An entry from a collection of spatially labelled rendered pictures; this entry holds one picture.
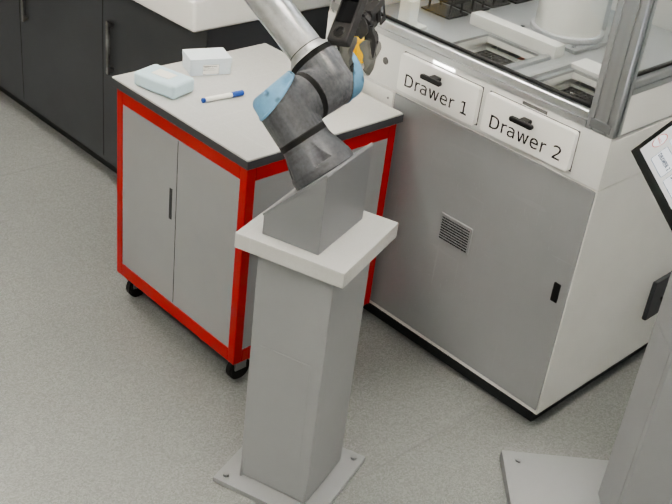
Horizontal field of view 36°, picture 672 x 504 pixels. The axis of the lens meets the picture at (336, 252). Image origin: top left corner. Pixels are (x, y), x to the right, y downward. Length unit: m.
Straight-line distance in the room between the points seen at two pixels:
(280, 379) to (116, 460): 0.56
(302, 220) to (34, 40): 2.33
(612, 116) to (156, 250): 1.39
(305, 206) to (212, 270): 0.76
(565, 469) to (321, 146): 1.22
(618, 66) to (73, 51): 2.26
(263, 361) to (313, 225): 0.43
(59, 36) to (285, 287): 2.08
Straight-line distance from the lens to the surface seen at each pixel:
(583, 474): 2.99
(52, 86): 4.36
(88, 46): 4.04
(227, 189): 2.78
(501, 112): 2.80
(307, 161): 2.26
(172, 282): 3.16
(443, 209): 3.05
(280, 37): 2.39
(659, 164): 2.45
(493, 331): 3.07
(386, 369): 3.24
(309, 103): 2.29
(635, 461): 2.67
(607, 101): 2.63
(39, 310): 3.41
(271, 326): 2.47
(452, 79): 2.89
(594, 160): 2.69
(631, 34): 2.57
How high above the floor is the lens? 1.96
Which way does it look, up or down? 31 degrees down
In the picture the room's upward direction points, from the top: 7 degrees clockwise
